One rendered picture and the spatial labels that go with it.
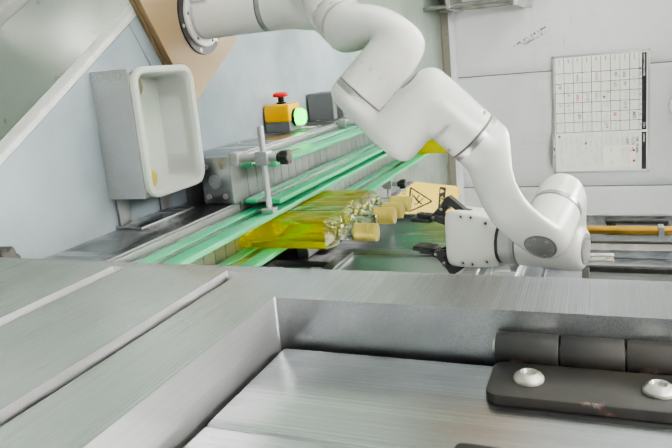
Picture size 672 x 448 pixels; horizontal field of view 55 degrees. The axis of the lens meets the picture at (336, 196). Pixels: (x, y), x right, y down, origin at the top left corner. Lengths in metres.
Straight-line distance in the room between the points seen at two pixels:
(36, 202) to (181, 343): 0.88
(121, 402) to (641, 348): 0.15
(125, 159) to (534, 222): 0.67
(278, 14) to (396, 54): 0.35
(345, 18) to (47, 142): 0.51
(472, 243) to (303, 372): 0.91
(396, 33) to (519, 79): 6.10
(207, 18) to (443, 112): 0.60
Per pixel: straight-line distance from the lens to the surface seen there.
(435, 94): 0.96
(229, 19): 1.36
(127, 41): 1.28
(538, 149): 7.17
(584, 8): 7.07
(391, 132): 0.96
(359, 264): 1.46
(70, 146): 1.15
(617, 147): 7.13
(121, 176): 1.18
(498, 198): 0.96
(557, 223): 0.98
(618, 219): 1.86
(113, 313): 0.27
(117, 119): 1.17
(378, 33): 1.04
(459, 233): 1.14
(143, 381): 0.21
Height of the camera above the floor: 1.55
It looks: 22 degrees down
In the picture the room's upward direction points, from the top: 89 degrees clockwise
